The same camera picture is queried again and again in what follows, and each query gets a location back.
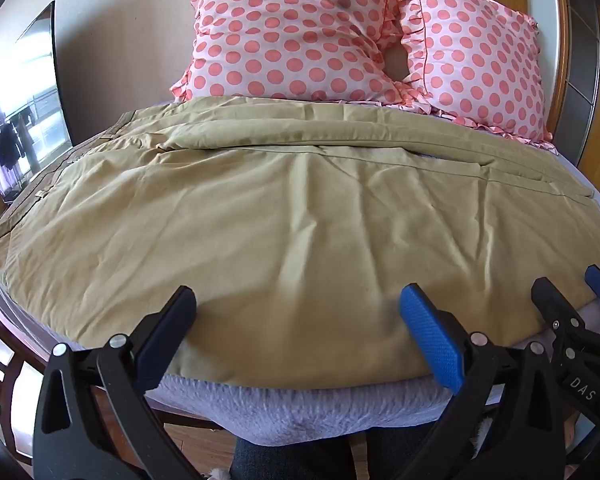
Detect wall-mounted flat screen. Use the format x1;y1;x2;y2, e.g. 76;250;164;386
0;1;75;207

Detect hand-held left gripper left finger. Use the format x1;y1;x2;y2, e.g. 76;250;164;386
32;285;202;480

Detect bed with white mattress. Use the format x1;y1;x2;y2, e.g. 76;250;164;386
0;100;600;448

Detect wooden headboard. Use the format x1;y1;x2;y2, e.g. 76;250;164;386
484;0;600;196

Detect olive green blanket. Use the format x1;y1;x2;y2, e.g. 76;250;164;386
0;95;597;390

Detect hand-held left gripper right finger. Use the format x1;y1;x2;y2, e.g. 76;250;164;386
399;283;583;480

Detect pink polka dot pillow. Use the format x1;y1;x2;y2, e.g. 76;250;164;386
169;0;412;106
380;0;556;150

